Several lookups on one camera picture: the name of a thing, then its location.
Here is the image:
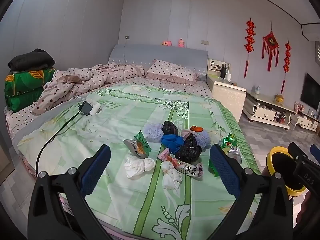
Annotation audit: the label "red diamond knot ornament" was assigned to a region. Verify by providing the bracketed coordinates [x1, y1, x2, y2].
[261, 21, 280, 72]

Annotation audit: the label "small green wrapper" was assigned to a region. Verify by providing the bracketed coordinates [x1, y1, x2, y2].
[208, 158, 222, 178]

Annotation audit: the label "green floral bedspread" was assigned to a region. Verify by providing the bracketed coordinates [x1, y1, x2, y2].
[16, 84, 262, 240]

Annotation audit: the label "green leaf-print folded blanket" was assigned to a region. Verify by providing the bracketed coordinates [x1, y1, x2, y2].
[4, 66, 57, 113]

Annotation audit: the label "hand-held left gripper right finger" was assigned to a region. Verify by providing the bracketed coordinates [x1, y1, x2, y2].
[209, 144, 295, 240]

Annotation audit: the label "polka-dot bed sheet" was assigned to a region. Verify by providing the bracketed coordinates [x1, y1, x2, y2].
[4, 76, 213, 143]

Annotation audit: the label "cream TV cabinet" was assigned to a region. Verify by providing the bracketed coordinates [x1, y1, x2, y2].
[243, 91, 297, 130]

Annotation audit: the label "pink polka-dot pillow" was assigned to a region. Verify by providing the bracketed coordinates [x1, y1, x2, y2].
[146, 59, 199, 85]

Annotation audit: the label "cream nightstand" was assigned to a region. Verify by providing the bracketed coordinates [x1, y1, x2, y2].
[206, 58, 247, 124]

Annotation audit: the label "small black plastic bag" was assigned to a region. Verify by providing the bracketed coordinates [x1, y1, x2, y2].
[162, 120, 179, 136]

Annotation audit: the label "white red snack wrapper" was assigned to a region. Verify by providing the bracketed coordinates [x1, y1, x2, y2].
[168, 155, 204, 181]

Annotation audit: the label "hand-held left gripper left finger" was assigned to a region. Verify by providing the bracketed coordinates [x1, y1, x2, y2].
[27, 144, 112, 240]

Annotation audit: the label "white tissue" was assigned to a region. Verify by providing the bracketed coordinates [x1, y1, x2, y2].
[124, 154, 156, 180]
[161, 161, 183, 190]

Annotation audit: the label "black folded clothing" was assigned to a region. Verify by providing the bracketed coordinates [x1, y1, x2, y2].
[7, 48, 56, 72]

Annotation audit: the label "large black plastic bag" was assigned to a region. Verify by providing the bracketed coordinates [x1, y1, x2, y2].
[174, 133, 202, 162]

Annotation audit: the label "white power strip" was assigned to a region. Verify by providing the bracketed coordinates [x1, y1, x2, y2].
[86, 100, 102, 116]

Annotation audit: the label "dark items on cabinet shelf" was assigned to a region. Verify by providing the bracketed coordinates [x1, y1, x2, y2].
[275, 110, 288, 123]

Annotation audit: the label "small pink packet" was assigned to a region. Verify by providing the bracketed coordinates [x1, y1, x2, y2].
[157, 147, 171, 161]

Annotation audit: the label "small cream side cabinet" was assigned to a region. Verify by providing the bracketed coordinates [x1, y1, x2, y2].
[294, 111, 320, 132]

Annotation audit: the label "grey upholstered bed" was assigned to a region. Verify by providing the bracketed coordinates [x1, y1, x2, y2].
[4, 44, 262, 240]

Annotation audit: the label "yellow trash can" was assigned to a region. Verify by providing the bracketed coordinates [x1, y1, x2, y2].
[261, 146, 312, 197]

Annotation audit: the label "pink polka-dot quilt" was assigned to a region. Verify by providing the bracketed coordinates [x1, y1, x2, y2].
[31, 63, 148, 115]

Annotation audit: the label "blue glove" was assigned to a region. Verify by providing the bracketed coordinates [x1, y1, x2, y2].
[161, 134, 186, 153]

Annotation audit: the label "black power adapter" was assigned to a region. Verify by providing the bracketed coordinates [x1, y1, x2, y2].
[79, 101, 93, 116]

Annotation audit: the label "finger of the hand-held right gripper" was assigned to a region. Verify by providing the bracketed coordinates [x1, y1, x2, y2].
[310, 144, 320, 164]
[287, 142, 310, 166]

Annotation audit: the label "black flat television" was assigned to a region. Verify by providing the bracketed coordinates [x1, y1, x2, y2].
[300, 73, 320, 112]

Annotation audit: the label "black power cable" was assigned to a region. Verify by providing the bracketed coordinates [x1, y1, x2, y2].
[35, 110, 83, 178]

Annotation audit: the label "red knot string ornament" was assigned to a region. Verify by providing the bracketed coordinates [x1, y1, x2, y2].
[244, 18, 255, 78]
[280, 40, 292, 95]

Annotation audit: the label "orange green snack packet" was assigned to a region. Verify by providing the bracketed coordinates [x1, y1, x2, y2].
[134, 129, 152, 159]

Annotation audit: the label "light purple bath pouf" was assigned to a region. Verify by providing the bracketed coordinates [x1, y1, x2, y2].
[145, 123, 165, 140]
[194, 131, 213, 148]

